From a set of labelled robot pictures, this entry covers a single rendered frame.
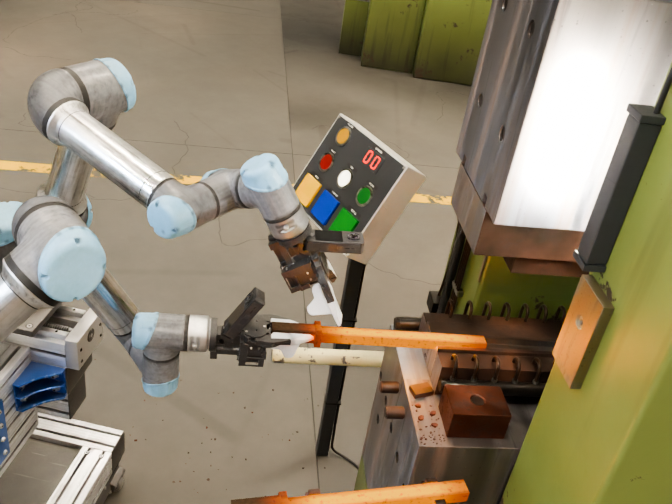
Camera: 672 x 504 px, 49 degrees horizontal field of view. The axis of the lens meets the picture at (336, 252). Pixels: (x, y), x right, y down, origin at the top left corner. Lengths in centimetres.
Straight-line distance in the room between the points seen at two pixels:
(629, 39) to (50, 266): 97
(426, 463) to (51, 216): 84
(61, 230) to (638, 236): 90
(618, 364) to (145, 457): 179
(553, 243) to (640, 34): 41
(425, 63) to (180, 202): 511
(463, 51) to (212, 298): 367
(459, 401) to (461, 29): 496
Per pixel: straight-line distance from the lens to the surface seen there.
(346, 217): 191
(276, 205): 132
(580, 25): 120
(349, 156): 199
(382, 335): 156
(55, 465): 236
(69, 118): 147
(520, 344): 168
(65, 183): 178
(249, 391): 285
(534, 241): 141
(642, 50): 125
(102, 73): 159
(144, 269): 346
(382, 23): 628
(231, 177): 137
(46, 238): 129
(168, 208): 128
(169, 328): 151
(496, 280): 177
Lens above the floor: 197
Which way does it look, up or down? 32 degrees down
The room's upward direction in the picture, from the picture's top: 9 degrees clockwise
